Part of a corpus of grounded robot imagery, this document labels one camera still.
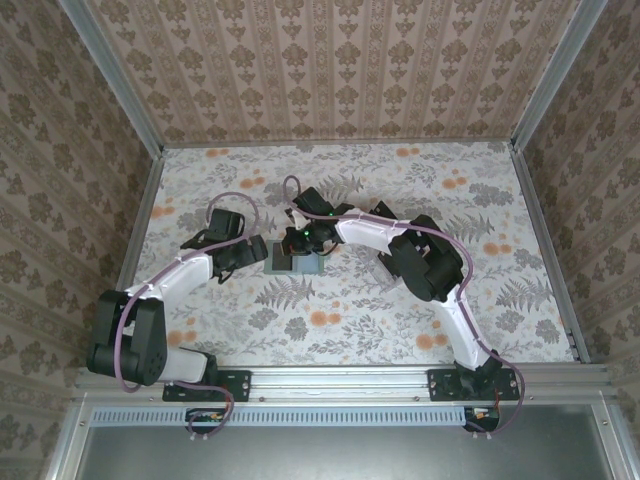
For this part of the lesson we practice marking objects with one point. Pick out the dark credit card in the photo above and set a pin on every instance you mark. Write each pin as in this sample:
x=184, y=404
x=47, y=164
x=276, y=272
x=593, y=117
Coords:
x=282, y=263

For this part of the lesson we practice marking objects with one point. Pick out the grey-blue cloth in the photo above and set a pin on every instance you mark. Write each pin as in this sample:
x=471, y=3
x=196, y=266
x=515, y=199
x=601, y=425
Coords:
x=307, y=265

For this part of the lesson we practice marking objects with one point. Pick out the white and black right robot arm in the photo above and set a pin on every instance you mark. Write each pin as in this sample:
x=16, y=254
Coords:
x=360, y=232

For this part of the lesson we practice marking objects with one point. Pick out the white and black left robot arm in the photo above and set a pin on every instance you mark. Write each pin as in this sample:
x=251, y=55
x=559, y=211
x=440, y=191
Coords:
x=175, y=277

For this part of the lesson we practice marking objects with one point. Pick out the floral patterned table cover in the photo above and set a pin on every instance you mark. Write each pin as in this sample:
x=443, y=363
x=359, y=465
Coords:
x=350, y=325

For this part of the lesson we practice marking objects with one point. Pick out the small electronics board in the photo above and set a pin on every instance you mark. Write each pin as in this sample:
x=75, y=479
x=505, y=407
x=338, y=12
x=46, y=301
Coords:
x=205, y=416
x=482, y=415

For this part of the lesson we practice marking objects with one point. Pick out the grey metal sheet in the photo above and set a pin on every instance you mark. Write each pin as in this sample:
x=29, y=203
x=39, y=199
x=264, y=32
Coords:
x=350, y=455

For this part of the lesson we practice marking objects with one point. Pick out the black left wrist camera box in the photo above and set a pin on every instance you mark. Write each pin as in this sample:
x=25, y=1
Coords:
x=225, y=224

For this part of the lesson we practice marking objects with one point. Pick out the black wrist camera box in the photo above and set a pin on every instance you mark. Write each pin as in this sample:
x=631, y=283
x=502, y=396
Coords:
x=312, y=200
x=225, y=224

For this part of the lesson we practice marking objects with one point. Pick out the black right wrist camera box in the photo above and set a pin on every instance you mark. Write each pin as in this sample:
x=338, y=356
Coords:
x=312, y=200

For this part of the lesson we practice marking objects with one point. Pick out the aluminium side rail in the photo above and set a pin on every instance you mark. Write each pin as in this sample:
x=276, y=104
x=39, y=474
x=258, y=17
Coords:
x=140, y=215
x=548, y=250

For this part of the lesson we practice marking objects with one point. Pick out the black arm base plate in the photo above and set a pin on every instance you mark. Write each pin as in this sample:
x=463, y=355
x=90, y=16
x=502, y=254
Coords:
x=442, y=385
x=235, y=385

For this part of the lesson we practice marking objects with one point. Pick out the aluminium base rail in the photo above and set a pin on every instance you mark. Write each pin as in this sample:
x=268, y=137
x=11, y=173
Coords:
x=340, y=382

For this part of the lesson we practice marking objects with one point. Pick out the aluminium frame post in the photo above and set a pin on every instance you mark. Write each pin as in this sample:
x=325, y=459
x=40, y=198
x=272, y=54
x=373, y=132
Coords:
x=549, y=75
x=118, y=75

